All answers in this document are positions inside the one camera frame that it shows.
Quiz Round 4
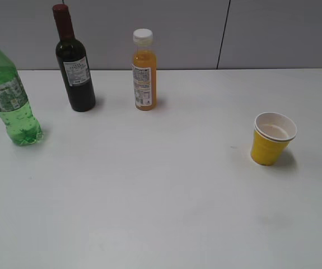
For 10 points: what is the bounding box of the green sprite bottle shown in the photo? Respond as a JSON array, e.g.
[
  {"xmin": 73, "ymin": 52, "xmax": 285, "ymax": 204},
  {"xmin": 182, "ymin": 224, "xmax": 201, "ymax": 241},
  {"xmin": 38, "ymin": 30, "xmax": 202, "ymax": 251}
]
[{"xmin": 0, "ymin": 50, "xmax": 43, "ymax": 146}]

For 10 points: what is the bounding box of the yellow paper cup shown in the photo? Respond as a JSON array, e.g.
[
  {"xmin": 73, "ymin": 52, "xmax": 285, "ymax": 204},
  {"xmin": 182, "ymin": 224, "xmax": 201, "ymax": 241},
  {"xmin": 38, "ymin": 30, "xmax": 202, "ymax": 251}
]
[{"xmin": 250, "ymin": 112, "xmax": 297, "ymax": 166}]

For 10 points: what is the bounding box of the orange juice bottle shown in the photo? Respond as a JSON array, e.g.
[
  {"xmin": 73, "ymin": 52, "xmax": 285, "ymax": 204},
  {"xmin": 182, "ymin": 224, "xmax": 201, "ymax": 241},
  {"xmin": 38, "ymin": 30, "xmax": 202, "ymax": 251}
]
[{"xmin": 132, "ymin": 29, "xmax": 157, "ymax": 111}]

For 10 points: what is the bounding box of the dark wine bottle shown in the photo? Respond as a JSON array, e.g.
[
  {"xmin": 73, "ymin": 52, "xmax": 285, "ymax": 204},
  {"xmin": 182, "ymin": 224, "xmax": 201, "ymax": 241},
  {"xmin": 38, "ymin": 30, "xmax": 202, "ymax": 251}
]
[{"xmin": 52, "ymin": 4, "xmax": 96, "ymax": 112}]

